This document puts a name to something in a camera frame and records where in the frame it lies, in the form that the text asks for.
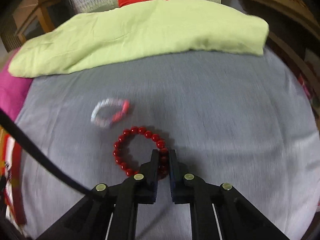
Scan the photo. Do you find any wooden shelf frame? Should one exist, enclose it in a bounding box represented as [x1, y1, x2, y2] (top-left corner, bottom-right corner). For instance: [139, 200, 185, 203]
[222, 0, 320, 111]

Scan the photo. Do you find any red bead bracelet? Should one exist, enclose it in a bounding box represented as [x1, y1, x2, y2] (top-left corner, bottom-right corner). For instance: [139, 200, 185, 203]
[112, 126, 170, 181]

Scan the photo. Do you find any grey bed blanket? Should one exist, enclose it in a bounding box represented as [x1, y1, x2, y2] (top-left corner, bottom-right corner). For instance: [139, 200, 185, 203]
[16, 49, 319, 239]

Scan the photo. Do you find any light green bolster pillow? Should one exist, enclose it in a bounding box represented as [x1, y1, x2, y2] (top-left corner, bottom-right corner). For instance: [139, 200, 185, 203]
[8, 0, 269, 78]

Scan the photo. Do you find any magenta square pillow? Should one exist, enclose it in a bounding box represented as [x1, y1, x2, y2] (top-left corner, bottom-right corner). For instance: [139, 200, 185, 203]
[1, 49, 33, 121]

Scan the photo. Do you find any clear pink crystal bracelet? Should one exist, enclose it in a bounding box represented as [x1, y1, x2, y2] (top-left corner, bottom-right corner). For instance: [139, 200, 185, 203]
[90, 98, 131, 129]

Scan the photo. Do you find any wooden cabinet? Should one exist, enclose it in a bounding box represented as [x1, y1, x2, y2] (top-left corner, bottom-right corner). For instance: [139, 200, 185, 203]
[1, 0, 62, 51]

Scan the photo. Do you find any red box lid tray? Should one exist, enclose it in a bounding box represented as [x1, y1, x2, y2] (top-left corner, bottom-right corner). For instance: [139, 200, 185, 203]
[1, 128, 26, 228]

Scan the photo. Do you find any black cable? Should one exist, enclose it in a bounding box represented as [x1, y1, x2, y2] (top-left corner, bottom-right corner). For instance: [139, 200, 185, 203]
[0, 108, 94, 197]

